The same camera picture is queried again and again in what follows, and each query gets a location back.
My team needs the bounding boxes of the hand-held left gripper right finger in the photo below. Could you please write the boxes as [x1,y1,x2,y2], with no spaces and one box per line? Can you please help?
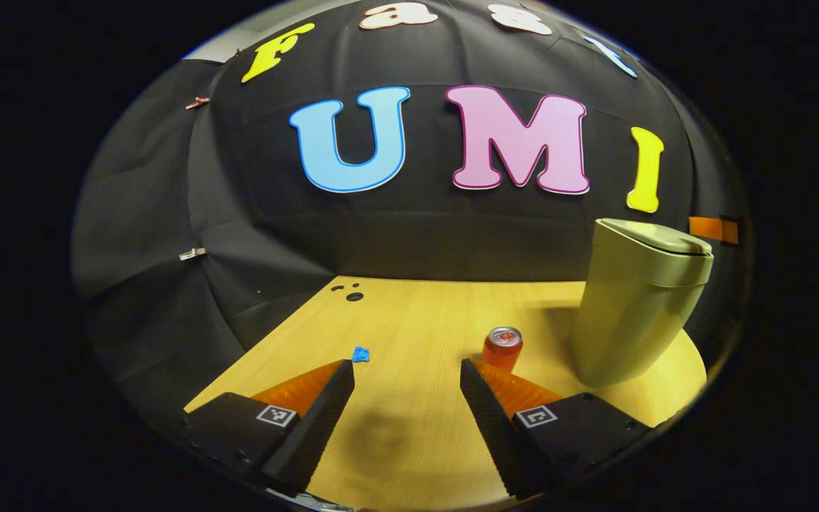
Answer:
[459,358,658,500]

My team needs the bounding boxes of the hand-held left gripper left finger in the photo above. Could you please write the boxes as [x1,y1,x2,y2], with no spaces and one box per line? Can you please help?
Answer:
[181,359,356,497]

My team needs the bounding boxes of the red pop can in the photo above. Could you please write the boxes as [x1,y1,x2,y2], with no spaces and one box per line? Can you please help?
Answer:
[481,326,524,373]

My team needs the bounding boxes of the pale green desktop garbage bin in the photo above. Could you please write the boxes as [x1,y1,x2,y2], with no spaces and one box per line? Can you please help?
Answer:
[569,218,714,388]

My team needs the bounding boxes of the wooden desktop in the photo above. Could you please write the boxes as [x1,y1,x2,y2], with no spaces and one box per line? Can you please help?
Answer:
[183,276,707,511]

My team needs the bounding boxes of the black backdrop cloth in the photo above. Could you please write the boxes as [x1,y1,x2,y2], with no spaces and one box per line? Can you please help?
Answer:
[72,0,755,427]

